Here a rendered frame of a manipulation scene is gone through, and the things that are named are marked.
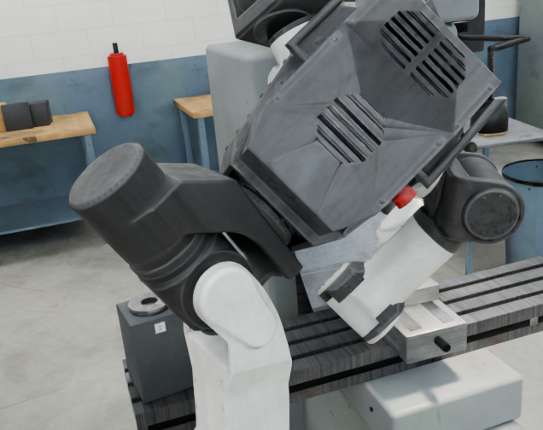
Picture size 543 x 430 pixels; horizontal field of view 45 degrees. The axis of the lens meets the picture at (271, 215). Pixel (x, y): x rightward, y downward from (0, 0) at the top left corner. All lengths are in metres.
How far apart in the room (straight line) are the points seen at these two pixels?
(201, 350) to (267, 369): 0.11
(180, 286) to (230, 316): 0.08
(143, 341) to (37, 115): 3.80
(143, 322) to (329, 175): 0.66
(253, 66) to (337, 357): 0.77
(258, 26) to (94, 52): 4.56
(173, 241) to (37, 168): 4.84
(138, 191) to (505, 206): 0.51
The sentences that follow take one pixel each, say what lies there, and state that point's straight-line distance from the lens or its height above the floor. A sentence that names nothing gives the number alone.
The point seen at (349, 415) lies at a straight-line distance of 1.76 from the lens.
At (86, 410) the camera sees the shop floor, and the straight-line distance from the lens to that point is 3.15.
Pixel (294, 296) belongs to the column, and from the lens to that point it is 1.96.
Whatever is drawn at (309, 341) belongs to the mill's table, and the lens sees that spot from 1.57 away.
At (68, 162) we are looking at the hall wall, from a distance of 5.61.
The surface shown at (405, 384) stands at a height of 0.85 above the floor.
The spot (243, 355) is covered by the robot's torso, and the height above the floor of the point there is 1.27.
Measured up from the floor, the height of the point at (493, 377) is 0.85.
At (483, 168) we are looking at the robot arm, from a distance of 1.03.
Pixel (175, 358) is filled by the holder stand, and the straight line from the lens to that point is 1.41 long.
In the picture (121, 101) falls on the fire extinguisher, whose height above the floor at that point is 0.92.
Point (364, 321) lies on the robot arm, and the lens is 1.11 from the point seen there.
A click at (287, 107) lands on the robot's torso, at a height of 1.59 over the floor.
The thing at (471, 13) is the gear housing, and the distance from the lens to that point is 1.42.
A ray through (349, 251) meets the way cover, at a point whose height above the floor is 0.98.
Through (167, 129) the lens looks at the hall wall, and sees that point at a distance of 5.65.
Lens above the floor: 1.74
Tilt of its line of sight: 20 degrees down
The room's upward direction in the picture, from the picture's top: 5 degrees counter-clockwise
